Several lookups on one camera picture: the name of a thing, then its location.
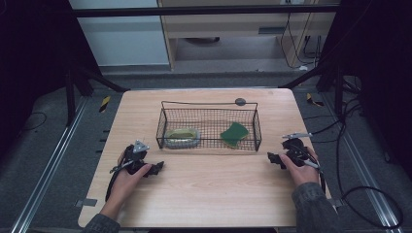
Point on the white cabinet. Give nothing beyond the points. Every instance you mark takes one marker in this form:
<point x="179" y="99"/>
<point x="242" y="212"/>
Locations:
<point x="123" y="39"/>

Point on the round grey table grommet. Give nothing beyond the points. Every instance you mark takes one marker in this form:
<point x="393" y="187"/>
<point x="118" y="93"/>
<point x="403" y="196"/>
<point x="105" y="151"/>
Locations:
<point x="240" y="102"/>

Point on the person's left hand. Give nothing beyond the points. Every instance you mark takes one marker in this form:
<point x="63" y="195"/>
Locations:
<point x="124" y="187"/>

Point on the person's right hand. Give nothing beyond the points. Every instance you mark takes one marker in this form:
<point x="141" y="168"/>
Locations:
<point x="302" y="174"/>

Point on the green grey soap dish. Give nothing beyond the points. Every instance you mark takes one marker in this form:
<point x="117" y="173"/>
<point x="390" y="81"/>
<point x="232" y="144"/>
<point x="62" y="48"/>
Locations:
<point x="182" y="137"/>

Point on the black horizontal bar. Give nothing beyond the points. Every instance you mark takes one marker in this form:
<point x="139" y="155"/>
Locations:
<point x="194" y="10"/>

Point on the grey metal table bracket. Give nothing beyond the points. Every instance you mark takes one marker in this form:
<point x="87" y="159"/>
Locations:
<point x="337" y="203"/>
<point x="85" y="202"/>

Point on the silver metal floor rail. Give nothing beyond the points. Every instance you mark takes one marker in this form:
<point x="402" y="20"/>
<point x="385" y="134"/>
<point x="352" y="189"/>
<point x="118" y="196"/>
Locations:
<point x="366" y="174"/>
<point x="48" y="168"/>

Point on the yellow green sponge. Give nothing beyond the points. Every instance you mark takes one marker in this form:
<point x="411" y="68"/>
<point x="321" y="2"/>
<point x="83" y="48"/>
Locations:
<point x="233" y="133"/>

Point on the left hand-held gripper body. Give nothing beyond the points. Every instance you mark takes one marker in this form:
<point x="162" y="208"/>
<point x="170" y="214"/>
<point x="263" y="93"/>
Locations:
<point x="134" y="158"/>

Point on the black curtain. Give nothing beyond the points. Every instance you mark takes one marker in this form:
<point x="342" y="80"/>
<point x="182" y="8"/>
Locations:
<point x="382" y="64"/>
<point x="29" y="64"/>

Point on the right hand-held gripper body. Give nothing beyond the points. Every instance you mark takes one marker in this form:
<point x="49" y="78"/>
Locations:
<point x="296" y="152"/>

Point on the black metal stand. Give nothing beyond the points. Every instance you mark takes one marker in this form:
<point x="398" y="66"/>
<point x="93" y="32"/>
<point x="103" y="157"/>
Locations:
<point x="338" y="90"/>
<point x="70" y="97"/>

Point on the light wooden cabinet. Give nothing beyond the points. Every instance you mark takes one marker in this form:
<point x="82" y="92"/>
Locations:
<point x="226" y="24"/>

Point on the yellow black striped tape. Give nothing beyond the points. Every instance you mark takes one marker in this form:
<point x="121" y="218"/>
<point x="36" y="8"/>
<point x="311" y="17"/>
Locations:
<point x="104" y="104"/>
<point x="313" y="101"/>

